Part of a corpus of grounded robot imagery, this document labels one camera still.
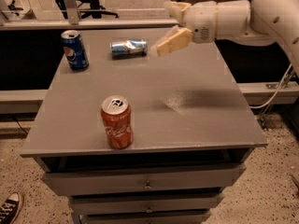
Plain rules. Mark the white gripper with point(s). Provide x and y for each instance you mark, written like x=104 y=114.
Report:
x=202 y=22

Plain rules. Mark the blue silver redbull can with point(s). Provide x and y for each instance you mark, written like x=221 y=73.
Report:
x=129 y=48

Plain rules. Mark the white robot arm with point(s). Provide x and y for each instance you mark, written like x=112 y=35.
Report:
x=251 y=23

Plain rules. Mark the blue pepsi can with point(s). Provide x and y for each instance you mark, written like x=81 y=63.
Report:
x=74 y=50

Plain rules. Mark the red coca-cola can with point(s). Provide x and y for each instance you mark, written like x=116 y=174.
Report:
x=116 y=117

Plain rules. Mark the grey drawer cabinet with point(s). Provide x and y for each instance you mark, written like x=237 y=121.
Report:
x=186 y=110

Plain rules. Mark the top grey drawer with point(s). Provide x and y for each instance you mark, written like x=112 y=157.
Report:
x=149 y=179

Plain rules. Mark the grey drawer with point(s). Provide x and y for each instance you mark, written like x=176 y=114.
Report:
x=146 y=203
x=176 y=217
x=149 y=179

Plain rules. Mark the middle grey drawer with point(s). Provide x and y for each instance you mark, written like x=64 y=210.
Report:
x=146 y=203

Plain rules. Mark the bottom grey drawer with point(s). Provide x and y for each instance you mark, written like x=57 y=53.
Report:
x=176 y=217

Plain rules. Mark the black white sneaker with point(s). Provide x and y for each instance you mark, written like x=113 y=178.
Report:
x=10 y=208

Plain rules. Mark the grey metal rail frame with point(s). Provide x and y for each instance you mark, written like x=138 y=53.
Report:
x=45 y=15

